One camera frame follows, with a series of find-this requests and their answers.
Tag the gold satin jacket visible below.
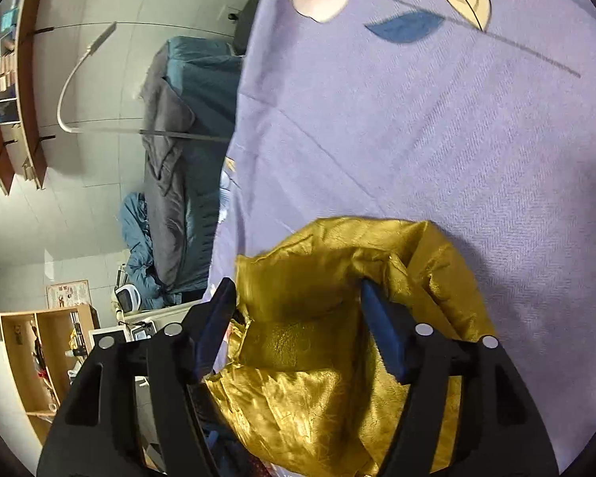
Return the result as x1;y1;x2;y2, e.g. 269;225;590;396
207;217;493;476

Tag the wooden shelf unit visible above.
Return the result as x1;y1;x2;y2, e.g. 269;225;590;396
0;305;99;442

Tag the white medical machine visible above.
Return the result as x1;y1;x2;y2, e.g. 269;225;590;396
88;282;202;353

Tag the blue quilted jacket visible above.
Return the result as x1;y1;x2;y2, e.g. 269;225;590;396
119;192;182;310

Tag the grey blanket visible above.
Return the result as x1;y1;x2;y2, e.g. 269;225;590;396
139;45;195;287

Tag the purple floral bed sheet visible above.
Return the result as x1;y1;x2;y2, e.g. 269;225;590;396
210;0;596;469

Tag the teal covered massage bed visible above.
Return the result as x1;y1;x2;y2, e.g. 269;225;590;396
164;36;243;302

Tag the white gooseneck lamp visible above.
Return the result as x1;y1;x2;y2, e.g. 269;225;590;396
34;21;232;128

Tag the black round stool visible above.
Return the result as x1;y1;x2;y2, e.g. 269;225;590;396
231;0;259;55

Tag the wall mounted wooden shelf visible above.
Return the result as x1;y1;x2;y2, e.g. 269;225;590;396
0;0;47;195

